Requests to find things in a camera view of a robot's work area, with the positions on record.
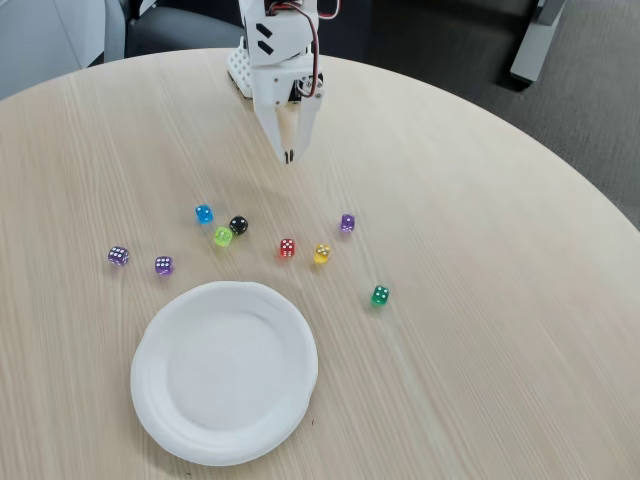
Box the grey desk leg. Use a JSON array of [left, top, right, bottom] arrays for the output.
[[499, 0, 569, 92]]

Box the dark grey chair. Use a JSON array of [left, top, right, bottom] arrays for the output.
[[124, 0, 247, 59]]

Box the white paper plate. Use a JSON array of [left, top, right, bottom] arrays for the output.
[[129, 280, 320, 468]]

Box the white cabinet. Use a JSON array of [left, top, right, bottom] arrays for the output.
[[0, 0, 125, 100]]

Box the red black servo cable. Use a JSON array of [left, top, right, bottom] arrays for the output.
[[267, 0, 342, 99]]

